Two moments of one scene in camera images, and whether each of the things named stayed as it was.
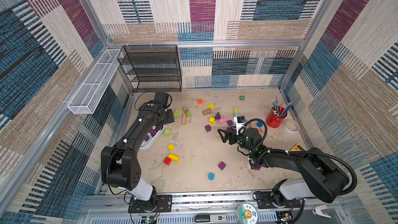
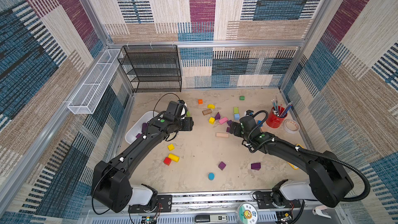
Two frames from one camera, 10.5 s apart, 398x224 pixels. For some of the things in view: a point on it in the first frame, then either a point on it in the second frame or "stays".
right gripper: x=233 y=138 -> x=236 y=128
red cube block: x=167 y=161 stays
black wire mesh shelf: x=152 y=68 stays
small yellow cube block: x=171 y=147 stays
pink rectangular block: x=223 y=120 stays
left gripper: x=171 y=119 -> x=189 y=124
